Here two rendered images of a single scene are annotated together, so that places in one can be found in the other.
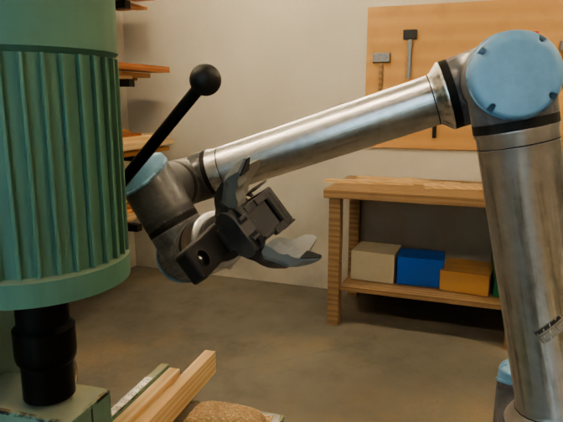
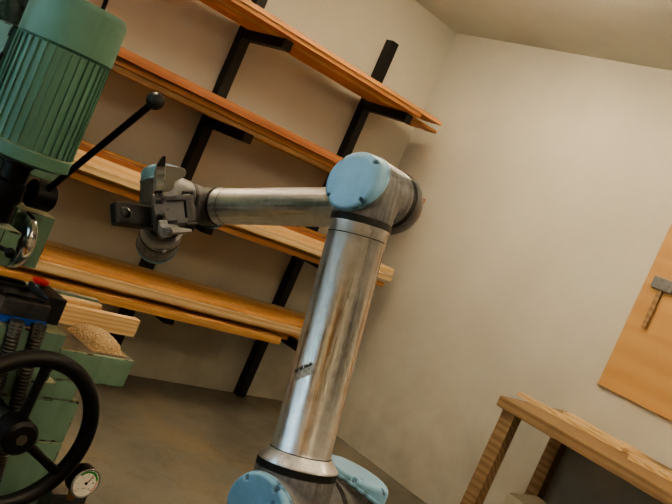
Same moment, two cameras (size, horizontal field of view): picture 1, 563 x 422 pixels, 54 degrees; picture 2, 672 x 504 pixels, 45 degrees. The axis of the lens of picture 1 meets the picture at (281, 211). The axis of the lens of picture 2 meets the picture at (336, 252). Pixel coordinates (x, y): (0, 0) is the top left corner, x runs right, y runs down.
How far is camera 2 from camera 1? 1.12 m
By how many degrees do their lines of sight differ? 26
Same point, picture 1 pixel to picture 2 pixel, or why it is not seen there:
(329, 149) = (283, 213)
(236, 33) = (516, 193)
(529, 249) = (314, 305)
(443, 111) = not seen: hidden behind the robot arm
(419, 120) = not seen: hidden behind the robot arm
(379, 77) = (650, 307)
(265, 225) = (173, 214)
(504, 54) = (350, 164)
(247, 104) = (491, 275)
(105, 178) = (63, 115)
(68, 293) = (14, 153)
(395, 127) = (326, 213)
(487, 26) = not seen: outside the picture
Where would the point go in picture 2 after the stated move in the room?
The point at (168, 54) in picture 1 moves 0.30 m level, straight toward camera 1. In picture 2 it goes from (437, 188) to (431, 182)
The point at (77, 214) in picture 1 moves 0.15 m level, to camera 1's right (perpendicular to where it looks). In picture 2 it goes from (38, 121) to (97, 150)
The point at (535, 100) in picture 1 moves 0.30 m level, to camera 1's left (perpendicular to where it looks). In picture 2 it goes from (350, 199) to (221, 143)
